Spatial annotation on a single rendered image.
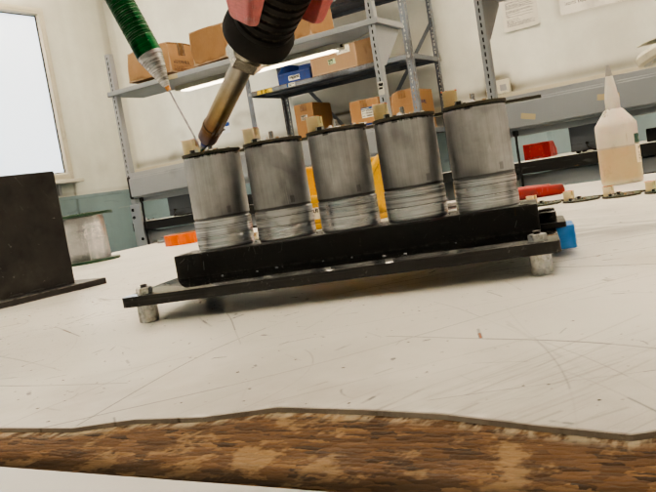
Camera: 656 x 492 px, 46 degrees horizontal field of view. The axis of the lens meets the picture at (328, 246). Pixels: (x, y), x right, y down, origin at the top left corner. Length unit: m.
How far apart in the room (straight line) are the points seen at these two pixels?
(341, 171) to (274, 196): 0.03
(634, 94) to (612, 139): 1.95
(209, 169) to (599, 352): 0.20
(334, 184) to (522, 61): 4.64
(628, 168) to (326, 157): 0.41
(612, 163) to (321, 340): 0.50
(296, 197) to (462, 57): 4.75
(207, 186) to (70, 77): 6.02
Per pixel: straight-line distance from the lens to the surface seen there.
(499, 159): 0.30
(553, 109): 2.68
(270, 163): 0.31
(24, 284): 0.50
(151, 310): 0.30
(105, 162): 6.39
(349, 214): 0.31
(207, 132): 0.31
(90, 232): 0.80
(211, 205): 0.32
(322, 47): 3.23
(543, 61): 4.90
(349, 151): 0.31
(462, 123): 0.30
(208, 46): 3.39
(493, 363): 0.16
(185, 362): 0.21
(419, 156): 0.30
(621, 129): 0.68
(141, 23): 0.34
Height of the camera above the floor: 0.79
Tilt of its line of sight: 5 degrees down
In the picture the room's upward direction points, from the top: 9 degrees counter-clockwise
